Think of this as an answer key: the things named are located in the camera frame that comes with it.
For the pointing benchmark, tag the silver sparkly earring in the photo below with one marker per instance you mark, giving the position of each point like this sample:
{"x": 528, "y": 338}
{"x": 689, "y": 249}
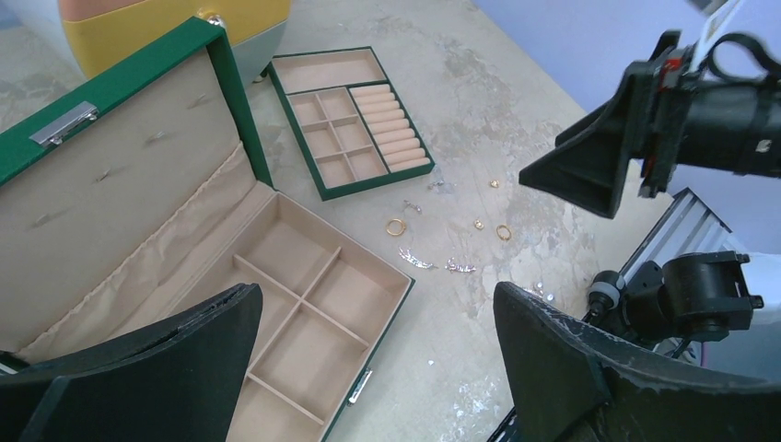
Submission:
{"x": 436, "y": 184}

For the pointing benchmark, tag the aluminium frame rail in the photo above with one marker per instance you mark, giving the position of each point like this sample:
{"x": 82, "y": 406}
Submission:
{"x": 689, "y": 225}

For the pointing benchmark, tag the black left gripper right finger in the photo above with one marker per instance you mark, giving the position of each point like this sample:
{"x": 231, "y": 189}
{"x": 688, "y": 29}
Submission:
{"x": 570, "y": 381}

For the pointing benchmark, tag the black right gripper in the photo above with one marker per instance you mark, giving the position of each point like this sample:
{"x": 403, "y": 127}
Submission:
{"x": 702, "y": 117}

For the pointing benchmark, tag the green jewelry box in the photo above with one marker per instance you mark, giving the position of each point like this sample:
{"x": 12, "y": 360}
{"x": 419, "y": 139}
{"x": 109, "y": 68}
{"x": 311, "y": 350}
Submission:
{"x": 144, "y": 192}

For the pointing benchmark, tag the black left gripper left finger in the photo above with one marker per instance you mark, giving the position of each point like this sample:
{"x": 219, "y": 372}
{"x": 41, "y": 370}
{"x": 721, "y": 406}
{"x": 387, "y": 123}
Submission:
{"x": 177, "y": 379}

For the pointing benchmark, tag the silver drop earring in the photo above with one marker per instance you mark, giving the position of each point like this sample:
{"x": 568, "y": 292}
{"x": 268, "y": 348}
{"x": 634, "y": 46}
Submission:
{"x": 415, "y": 207}

